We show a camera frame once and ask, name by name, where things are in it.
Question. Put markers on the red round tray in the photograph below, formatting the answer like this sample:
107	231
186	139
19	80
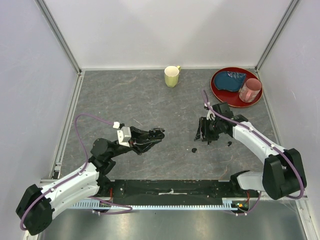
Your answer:
232	98

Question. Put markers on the blue ceramic plate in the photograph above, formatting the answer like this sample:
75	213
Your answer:
229	80

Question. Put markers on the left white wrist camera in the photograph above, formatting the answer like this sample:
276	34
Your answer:
123	134

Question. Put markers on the yellow green mug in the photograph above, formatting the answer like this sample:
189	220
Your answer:
171	75

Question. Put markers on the left aluminium frame post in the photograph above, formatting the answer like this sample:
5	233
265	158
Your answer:
58	34

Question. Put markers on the light blue cable duct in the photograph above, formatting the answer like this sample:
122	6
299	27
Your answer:
96	205

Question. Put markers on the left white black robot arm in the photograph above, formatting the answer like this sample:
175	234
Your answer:
40	205

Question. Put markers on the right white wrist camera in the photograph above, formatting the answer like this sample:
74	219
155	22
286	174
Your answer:
210	114

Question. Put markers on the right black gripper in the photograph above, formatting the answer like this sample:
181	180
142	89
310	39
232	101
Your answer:
204	134

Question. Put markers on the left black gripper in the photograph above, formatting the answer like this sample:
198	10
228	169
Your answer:
139	141

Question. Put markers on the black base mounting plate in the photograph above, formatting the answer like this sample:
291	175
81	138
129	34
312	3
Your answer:
139	192

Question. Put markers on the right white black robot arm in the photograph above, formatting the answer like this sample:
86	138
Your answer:
283	173

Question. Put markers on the pink patterned cup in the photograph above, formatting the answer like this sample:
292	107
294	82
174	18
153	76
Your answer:
250	90

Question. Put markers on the aluminium frame post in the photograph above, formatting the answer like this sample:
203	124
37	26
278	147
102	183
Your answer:
58	34
277	33

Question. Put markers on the black earbud charging case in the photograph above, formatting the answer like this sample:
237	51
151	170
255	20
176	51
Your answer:
156	134

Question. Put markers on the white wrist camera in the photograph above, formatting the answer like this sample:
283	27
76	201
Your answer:
210	114
123	134

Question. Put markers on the right aluminium frame post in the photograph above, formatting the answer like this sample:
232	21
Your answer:
277	33

